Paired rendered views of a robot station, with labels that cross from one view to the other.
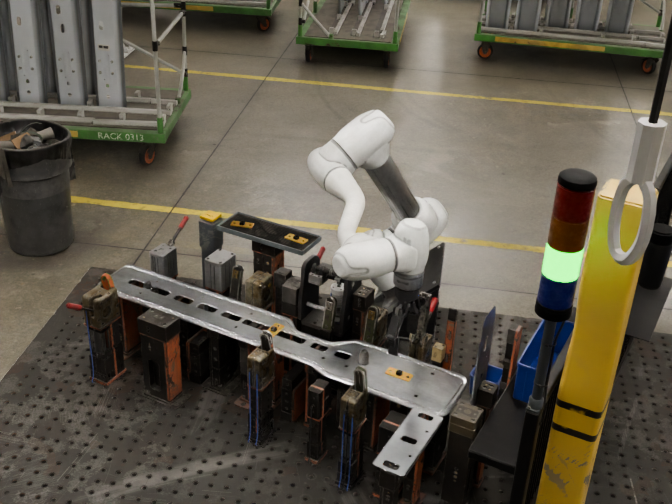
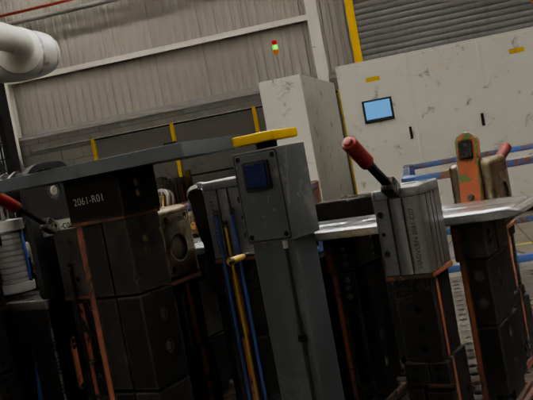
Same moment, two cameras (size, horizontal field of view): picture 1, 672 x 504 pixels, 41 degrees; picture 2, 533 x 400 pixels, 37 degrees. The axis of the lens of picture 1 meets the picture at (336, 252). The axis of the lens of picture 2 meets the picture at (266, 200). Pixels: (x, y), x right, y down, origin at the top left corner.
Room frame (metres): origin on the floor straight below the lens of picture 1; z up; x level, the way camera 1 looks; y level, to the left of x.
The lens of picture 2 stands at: (4.01, 0.54, 1.13)
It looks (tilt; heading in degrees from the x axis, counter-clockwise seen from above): 3 degrees down; 184
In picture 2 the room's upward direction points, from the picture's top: 11 degrees counter-clockwise
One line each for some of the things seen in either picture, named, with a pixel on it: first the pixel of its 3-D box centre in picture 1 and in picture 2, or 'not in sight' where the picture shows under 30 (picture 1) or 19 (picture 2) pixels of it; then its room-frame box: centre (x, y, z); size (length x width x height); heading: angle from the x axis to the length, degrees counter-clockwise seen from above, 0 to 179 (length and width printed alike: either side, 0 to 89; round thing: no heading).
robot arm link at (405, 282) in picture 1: (408, 276); not in sight; (2.28, -0.22, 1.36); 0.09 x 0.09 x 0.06
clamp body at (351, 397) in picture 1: (350, 437); not in sight; (2.13, -0.07, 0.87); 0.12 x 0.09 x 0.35; 153
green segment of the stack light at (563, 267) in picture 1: (562, 259); not in sight; (1.46, -0.42, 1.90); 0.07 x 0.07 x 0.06
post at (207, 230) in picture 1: (212, 269); (299, 323); (3.02, 0.48, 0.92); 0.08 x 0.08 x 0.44; 63
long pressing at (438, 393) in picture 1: (267, 331); (162, 248); (2.50, 0.22, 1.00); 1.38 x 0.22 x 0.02; 63
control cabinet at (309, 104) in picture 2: not in sight; (309, 141); (-6.63, 0.47, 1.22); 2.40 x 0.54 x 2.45; 169
